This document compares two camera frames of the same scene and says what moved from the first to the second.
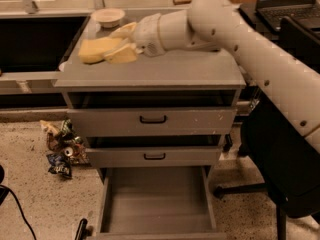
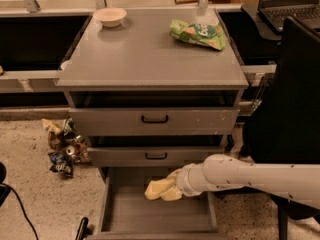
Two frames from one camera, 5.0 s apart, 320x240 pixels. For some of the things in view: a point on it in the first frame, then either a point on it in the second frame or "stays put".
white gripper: (146, 34) → (182, 183)
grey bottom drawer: (157, 203) stays put
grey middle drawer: (153, 151) stays put
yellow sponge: (92, 51) → (157, 187)
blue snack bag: (59, 164) stays put
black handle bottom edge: (81, 231) stays put
